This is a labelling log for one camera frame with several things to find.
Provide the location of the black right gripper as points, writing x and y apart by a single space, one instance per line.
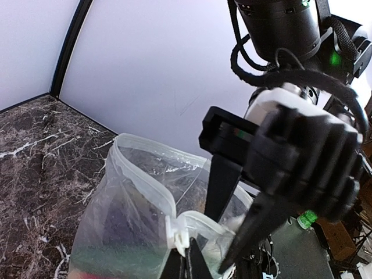
319 173

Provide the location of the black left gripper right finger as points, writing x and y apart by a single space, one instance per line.
196 267

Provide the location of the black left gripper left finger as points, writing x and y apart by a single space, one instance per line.
175 266

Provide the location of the clear zip top bag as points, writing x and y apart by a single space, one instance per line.
150 199

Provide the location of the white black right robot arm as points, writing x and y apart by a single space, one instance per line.
301 43

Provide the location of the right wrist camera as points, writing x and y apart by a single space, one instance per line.
282 114

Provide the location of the black right corner post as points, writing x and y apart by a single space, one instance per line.
69 42

